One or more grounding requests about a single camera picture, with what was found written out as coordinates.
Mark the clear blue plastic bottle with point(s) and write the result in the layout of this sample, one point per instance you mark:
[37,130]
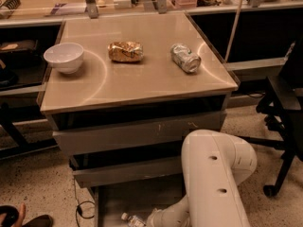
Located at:
[133,220]

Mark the bottom open grey drawer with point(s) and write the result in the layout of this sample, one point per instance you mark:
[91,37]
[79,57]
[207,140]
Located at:
[161,201]

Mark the purple white paper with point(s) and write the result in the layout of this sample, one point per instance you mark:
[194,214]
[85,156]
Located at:
[62,9]

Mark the dark shoe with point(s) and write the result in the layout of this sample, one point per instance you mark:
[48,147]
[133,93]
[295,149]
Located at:
[40,221]

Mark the black left side table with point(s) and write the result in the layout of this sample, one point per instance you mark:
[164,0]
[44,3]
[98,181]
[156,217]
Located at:
[23,75]

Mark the person hand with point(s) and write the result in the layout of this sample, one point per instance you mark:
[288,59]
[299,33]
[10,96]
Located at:
[12,217]

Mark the white pole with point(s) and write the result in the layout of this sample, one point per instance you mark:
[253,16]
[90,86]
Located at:
[233,31]

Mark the black coil spring tool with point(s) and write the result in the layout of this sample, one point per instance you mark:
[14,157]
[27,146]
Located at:
[8,7]

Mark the middle grey drawer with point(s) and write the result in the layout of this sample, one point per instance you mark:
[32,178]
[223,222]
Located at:
[104,168]

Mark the grey drawer cabinet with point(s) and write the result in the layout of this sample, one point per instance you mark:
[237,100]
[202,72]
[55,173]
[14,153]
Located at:
[104,92]

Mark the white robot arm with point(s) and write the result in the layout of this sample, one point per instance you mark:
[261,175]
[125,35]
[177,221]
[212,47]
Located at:
[213,164]

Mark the crumpled gold snack bag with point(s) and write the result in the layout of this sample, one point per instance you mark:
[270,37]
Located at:
[125,51]

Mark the crushed silver green can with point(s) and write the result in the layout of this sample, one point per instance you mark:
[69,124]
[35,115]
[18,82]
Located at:
[187,60]

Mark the black office chair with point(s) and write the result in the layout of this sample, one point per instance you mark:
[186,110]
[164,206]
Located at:
[282,104]

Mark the top grey drawer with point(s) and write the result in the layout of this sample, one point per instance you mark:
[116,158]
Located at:
[136,134]

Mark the white ceramic bowl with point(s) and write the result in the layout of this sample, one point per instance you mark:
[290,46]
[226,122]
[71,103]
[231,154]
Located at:
[66,58]

